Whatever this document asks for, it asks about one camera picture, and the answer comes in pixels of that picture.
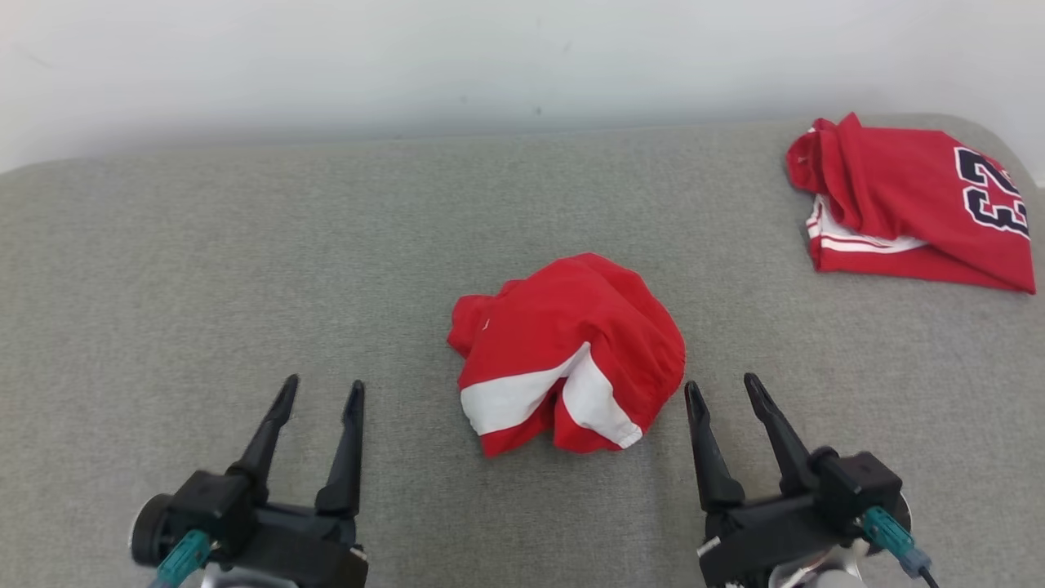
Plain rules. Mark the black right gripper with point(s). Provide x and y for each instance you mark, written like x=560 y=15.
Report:
x=767 y=535

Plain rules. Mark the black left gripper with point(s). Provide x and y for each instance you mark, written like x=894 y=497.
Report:
x=310 y=547

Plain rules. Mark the teal right camera connector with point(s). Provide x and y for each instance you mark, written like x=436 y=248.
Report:
x=890 y=535

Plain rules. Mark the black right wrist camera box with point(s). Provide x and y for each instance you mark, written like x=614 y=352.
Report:
x=857 y=482

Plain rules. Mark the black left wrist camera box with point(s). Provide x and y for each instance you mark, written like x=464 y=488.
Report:
x=204 y=502

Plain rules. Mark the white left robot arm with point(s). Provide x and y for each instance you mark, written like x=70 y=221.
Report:
x=233 y=578

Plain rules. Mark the red white jersey shirt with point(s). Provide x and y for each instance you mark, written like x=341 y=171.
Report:
x=898 y=188

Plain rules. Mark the teal camera connector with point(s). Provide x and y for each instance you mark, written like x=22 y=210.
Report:
x=184 y=555
x=890 y=535

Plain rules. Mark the grey fabric sofa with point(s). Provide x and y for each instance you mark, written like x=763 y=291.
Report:
x=245 y=269

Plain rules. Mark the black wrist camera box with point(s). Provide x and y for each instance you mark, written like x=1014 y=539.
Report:
x=857 y=482
x=204 y=502

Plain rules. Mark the teal left camera connector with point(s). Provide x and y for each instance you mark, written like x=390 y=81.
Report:
x=184 y=555

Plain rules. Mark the red white sports shorts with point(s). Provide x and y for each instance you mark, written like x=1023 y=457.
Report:
x=571 y=327

